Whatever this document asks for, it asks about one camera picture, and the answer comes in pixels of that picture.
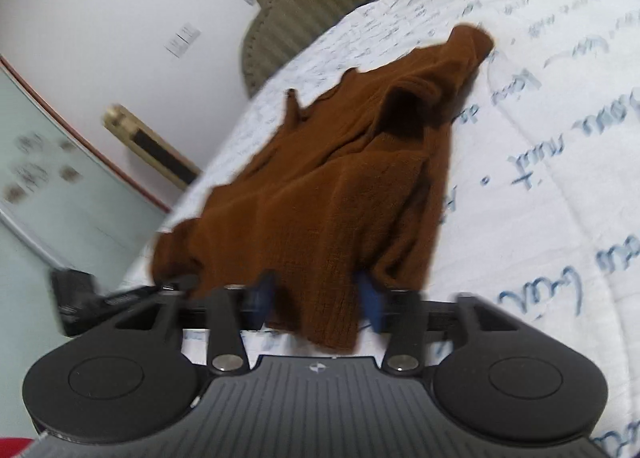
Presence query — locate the white bedspread with script print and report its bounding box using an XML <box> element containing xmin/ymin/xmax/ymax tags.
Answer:
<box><xmin>168</xmin><ymin>0</ymin><xmax>639</xmax><ymax>457</ymax></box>

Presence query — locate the white wall switch plate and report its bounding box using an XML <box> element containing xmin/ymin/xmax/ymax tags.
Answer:
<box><xmin>165</xmin><ymin>24</ymin><xmax>201</xmax><ymax>58</ymax></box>

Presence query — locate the brown knit sweater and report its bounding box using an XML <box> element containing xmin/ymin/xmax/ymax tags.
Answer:
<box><xmin>150</xmin><ymin>25</ymin><xmax>494</xmax><ymax>352</ymax></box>

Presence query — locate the gold tower fan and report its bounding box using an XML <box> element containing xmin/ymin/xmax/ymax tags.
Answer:
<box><xmin>102</xmin><ymin>104</ymin><xmax>201</xmax><ymax>189</ymax></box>

